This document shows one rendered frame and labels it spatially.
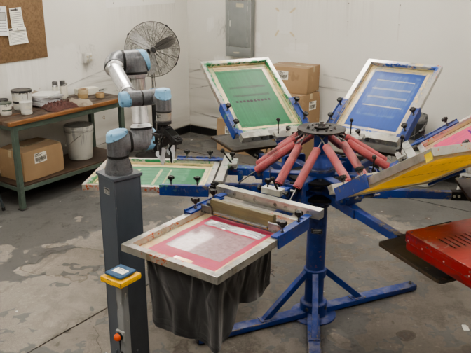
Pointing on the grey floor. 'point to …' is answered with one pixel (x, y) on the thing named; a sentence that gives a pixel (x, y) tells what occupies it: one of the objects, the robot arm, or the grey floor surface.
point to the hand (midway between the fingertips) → (167, 162)
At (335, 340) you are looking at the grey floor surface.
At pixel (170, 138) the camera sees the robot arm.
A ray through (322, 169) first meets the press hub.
